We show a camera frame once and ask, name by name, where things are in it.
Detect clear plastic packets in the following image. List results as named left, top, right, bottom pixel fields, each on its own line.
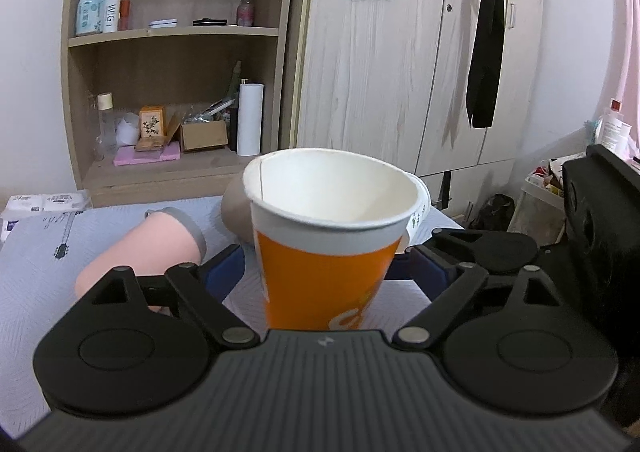
left=182, top=98, right=237, bottom=125

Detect tissue pack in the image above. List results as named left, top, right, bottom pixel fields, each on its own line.
left=0, top=190, right=94, bottom=233

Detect pink tumbler with grey rim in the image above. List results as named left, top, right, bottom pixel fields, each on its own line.
left=75, top=207, right=208, bottom=315

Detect wooden floral box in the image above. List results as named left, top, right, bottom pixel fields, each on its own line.
left=135, top=104, right=167, bottom=151

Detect white paper roll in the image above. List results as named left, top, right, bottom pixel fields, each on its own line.
left=236, top=82, right=265, bottom=157

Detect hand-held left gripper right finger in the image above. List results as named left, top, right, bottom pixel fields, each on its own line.
left=387, top=246, right=576, bottom=351

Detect black ribbon bow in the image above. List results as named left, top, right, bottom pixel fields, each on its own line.
left=464, top=0, right=524, bottom=129

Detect white crumpled bag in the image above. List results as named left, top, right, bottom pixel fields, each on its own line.
left=114, top=112, right=142, bottom=149

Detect pink curtain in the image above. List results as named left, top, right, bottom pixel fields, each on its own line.
left=606, top=0, right=640, bottom=133

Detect white tube bottle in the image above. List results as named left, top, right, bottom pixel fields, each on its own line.
left=102, top=0, right=124, bottom=33

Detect white storage basket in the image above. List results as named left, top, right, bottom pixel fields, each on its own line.
left=509, top=158, right=570, bottom=247

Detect orange paper cup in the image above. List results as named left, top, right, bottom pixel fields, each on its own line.
left=242, top=148, right=421, bottom=331

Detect light blue jar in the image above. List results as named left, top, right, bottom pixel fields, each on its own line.
left=76, top=0, right=106, bottom=36

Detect wooden shelf unit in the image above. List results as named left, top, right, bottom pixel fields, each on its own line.
left=61, top=0, right=301, bottom=207

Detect brown cup behind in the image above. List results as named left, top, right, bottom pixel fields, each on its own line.
left=221, top=180, right=258, bottom=246

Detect wooden wardrobe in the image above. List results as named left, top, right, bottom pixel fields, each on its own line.
left=295, top=0, right=546, bottom=213

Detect pink flat box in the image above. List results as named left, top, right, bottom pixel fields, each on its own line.
left=113, top=140, right=182, bottom=167

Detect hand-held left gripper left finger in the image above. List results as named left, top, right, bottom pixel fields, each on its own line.
left=75, top=244, right=261, bottom=349

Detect black floor bag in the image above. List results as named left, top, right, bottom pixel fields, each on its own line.
left=469, top=193, right=517, bottom=233

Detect clear bottle with cream cap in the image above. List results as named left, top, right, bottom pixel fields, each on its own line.
left=94, top=92, right=117, bottom=161

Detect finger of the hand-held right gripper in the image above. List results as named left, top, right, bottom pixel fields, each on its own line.
left=431, top=227, right=540, bottom=277

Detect brown cardboard box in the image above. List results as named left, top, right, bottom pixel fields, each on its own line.
left=166, top=109, right=229, bottom=153

